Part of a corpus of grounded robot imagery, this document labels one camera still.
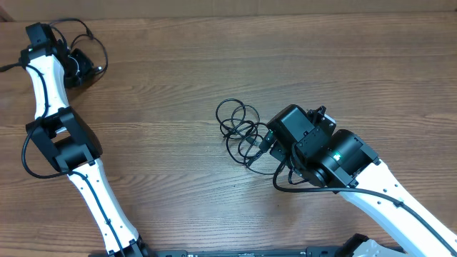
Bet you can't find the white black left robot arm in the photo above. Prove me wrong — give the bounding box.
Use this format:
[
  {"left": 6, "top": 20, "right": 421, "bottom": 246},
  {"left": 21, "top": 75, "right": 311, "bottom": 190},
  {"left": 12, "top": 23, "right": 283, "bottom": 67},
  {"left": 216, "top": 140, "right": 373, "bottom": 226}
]
[{"left": 19, "top": 23, "right": 152, "bottom": 256}]

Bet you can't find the black usb cable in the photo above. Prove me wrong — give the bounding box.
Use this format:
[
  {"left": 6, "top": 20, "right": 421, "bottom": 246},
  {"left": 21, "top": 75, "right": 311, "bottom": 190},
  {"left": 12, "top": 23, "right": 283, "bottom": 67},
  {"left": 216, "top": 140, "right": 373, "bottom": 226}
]
[{"left": 48, "top": 18, "right": 109, "bottom": 76}]

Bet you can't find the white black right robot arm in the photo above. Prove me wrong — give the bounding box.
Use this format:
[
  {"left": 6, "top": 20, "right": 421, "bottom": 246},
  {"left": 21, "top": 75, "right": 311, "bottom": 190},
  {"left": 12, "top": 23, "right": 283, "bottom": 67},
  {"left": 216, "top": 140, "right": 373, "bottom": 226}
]
[{"left": 261, "top": 104, "right": 456, "bottom": 256}]

